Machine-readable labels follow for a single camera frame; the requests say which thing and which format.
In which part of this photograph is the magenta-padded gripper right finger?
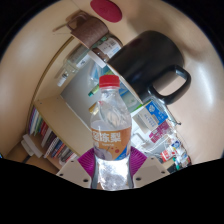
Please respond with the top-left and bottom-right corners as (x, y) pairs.
(126, 145), (171, 189)

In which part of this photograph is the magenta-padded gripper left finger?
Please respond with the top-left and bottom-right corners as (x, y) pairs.
(55, 147), (100, 190)

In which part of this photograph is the clear bottle red cap orange label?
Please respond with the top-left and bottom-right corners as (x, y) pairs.
(89, 74), (133, 191)

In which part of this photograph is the wooden shelf unit with books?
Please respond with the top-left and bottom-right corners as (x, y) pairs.
(19, 94), (94, 168)

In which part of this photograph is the blue and white carton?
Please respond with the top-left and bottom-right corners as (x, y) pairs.
(136, 100), (169, 134)

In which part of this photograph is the black mug white inside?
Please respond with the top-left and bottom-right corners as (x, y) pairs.
(106, 30), (192, 106)

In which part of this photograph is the brown woven cup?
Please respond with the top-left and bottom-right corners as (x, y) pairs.
(66, 14), (109, 49)

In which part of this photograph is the flat round red coaster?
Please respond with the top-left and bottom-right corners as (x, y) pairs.
(89, 0), (123, 23)

